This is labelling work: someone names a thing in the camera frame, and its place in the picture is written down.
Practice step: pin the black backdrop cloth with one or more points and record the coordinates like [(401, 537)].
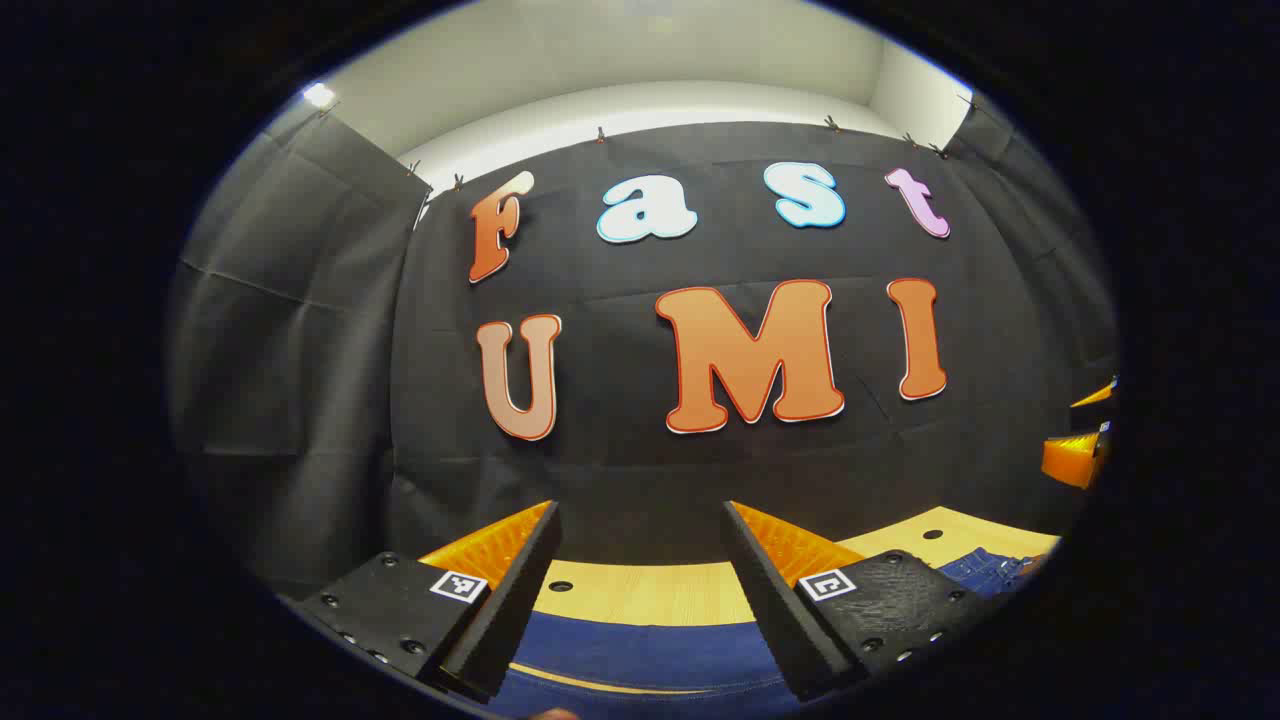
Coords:
[(620, 470)]

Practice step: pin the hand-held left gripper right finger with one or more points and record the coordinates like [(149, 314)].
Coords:
[(775, 610)]

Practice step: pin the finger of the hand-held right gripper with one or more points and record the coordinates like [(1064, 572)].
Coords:
[(1075, 455), (1098, 393)]

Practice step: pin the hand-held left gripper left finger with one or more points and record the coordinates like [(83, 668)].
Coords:
[(520, 600)]

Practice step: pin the ceiling light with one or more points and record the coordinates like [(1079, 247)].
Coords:
[(318, 95)]

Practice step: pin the blue denim jeans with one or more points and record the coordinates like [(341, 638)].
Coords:
[(650, 655)]

